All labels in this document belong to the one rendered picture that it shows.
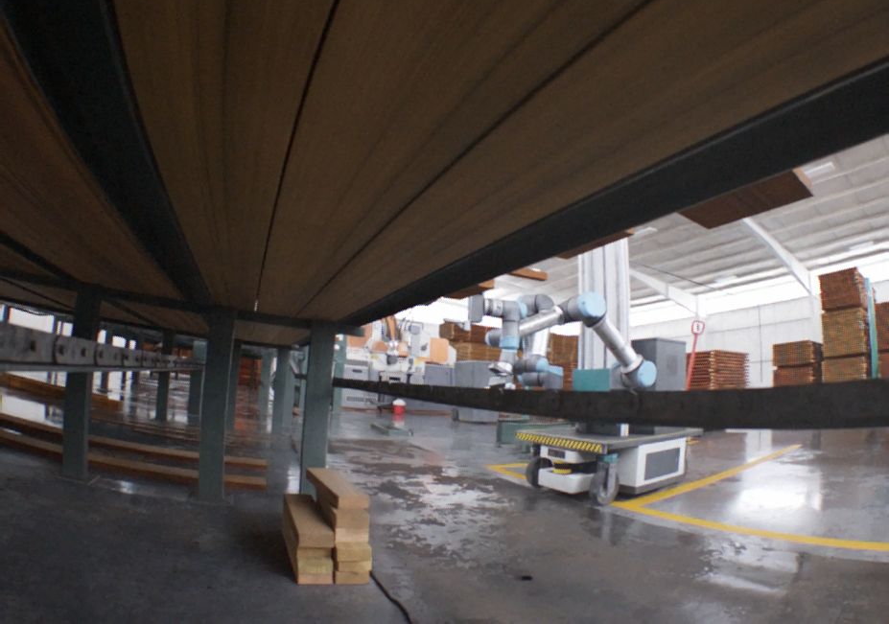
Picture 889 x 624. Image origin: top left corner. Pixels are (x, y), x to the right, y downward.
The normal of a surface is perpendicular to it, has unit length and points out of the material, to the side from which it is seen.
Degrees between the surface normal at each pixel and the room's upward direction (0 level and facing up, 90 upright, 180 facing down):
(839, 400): 90
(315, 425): 90
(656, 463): 90
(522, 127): 180
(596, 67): 180
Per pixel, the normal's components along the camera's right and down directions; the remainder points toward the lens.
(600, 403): -0.90, -0.15
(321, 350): 0.44, -0.17
